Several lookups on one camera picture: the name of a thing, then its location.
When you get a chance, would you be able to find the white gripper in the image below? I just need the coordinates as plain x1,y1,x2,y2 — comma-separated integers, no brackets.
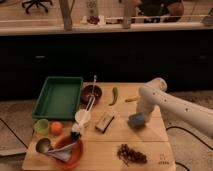
137,99,154,123

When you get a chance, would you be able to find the blue sponge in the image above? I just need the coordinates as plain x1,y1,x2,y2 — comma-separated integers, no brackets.
128,113,145,128

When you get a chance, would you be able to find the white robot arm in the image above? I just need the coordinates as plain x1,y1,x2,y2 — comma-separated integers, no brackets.
136,78,213,139

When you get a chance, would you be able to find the yellow banana toy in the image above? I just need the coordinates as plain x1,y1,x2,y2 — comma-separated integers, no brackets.
125,97,139,102

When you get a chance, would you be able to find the green chili pepper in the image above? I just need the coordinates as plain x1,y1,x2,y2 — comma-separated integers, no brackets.
109,87,118,106

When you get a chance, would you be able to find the small wooden block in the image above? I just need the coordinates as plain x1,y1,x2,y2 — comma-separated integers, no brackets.
95,113,114,133

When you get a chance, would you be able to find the bunch of dark grapes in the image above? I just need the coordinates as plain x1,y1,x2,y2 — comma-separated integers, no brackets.
117,144,147,165

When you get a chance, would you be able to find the dark brown bowl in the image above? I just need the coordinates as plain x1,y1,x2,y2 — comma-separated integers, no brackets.
80,85,102,105

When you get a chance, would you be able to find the white black bottle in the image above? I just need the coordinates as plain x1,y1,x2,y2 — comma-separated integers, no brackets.
70,123,84,141

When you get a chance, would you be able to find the orange plate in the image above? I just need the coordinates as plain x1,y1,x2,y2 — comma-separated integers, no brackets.
52,136,83,171

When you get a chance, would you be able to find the green plastic tray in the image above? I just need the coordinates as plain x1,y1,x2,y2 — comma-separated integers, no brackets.
32,76,83,120

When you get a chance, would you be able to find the orange fruit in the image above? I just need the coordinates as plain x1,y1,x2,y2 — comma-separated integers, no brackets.
50,121,63,136

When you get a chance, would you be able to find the grey folded cloth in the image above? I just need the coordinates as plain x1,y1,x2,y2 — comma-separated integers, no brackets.
47,147,72,162

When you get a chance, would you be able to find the seated person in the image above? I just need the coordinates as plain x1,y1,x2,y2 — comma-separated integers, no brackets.
132,0,184,23

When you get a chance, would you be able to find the small green cup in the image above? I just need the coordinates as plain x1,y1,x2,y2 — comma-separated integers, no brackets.
34,119,49,135

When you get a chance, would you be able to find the metal ladle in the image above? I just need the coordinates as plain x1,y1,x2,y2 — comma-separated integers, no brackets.
35,138,76,154

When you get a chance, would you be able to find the black office chair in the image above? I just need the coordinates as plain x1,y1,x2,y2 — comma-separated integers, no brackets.
21,0,53,14

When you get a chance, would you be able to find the black floor cable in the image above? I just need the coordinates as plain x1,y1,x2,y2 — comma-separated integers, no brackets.
166,125,213,171

